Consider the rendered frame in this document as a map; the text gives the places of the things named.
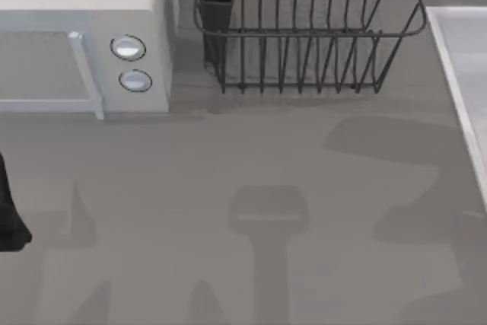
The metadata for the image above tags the round microwave knob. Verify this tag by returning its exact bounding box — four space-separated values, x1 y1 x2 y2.
118 69 154 94
109 33 148 62

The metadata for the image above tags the microwave oven door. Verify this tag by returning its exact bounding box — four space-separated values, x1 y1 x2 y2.
0 30 105 120

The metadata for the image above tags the dark wire dish rack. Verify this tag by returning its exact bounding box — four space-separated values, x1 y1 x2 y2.
192 0 427 95

